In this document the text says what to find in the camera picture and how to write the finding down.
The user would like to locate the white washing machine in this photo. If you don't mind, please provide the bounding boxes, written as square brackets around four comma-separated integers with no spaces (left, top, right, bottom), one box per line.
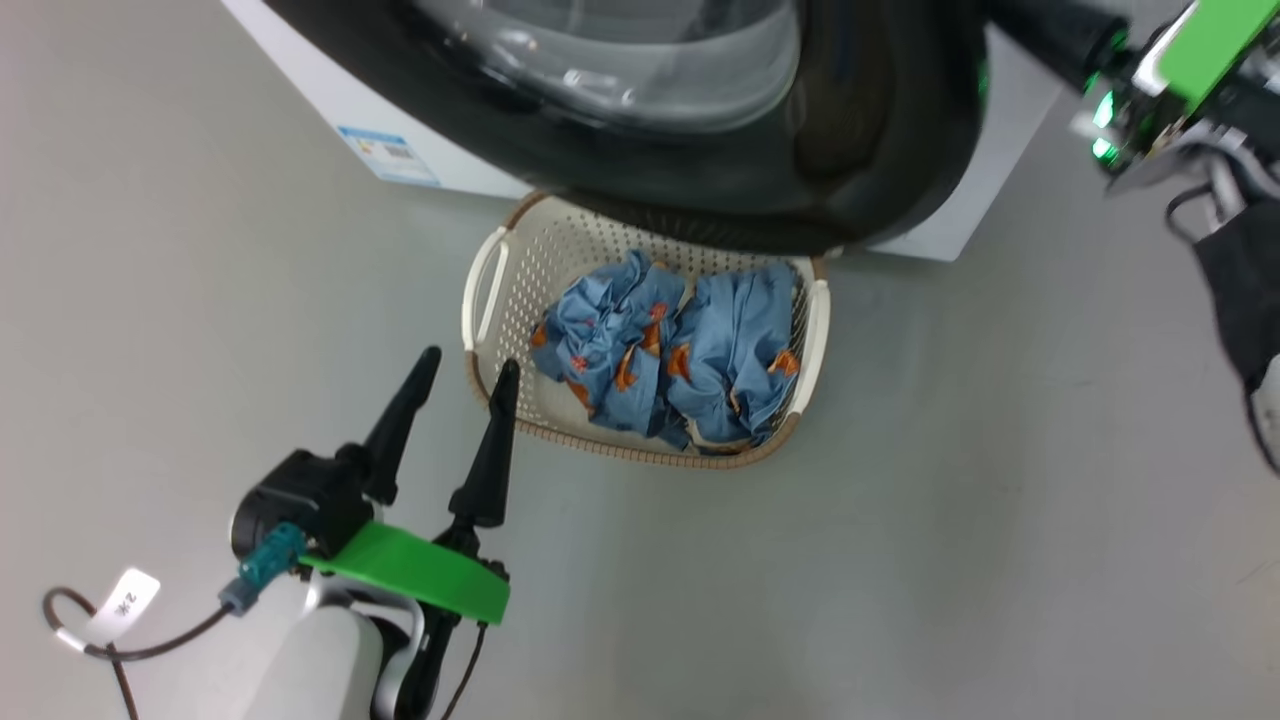
[220,0,1063,264]

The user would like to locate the blue energy label sticker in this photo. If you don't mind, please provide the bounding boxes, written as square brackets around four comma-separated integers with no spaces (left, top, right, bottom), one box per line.
[336,125,442,189]

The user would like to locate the cream perforated laundry basket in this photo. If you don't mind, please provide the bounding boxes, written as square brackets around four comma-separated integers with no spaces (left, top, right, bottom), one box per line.
[461,190,832,471]

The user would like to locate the white paper cable tag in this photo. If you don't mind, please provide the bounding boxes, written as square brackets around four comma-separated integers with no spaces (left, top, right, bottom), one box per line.
[84,567,162,647]

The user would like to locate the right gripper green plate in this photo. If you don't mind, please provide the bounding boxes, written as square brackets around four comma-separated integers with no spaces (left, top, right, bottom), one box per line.
[985,0,1280,191]

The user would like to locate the thin black left gripper cable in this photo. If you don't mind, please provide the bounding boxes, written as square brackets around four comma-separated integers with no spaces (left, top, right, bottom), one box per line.
[438,620,489,720]

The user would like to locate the blue garment with orange print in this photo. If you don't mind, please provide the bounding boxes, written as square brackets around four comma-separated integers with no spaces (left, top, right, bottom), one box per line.
[664,261,803,453]
[529,250,693,448]

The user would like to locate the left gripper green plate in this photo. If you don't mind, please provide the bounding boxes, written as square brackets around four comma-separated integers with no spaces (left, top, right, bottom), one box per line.
[300,345,523,720]

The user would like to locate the black washing machine door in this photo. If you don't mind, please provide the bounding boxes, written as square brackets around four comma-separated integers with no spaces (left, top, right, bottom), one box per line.
[262,0,991,258]

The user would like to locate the left cable with teal connector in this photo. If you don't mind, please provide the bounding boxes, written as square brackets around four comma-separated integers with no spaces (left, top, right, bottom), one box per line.
[42,522,309,720]

